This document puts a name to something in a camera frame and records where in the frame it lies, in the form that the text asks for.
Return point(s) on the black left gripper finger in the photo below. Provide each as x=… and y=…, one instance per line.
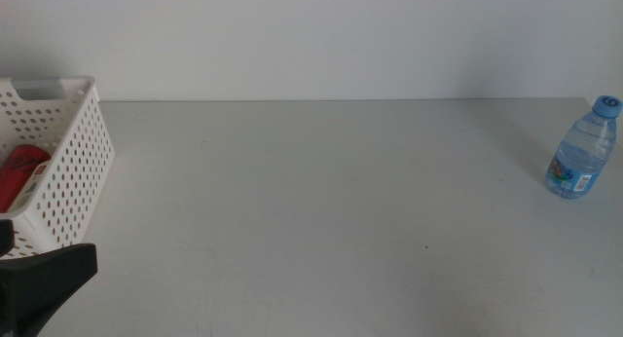
x=44, y=283
x=5, y=237

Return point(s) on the red cola can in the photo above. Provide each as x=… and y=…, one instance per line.
x=17, y=174

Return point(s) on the clear water bottle blue cap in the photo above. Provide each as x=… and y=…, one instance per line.
x=581, y=152

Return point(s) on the white perforated plastic basket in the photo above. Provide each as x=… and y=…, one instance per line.
x=73, y=171

